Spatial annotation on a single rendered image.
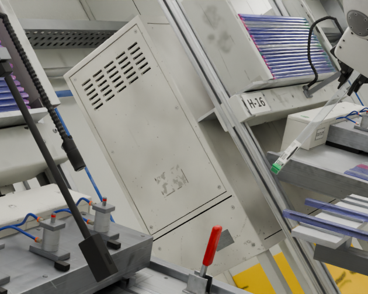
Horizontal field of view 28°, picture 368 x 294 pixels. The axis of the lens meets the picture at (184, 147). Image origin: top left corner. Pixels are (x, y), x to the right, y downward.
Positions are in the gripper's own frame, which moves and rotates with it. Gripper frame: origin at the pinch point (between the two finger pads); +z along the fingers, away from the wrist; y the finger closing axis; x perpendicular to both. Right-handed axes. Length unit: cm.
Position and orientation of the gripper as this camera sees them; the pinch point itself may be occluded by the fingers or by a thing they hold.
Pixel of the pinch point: (350, 81)
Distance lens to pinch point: 140.6
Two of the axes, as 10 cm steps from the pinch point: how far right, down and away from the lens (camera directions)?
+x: -5.9, 6.4, -4.9
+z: -1.3, 5.2, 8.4
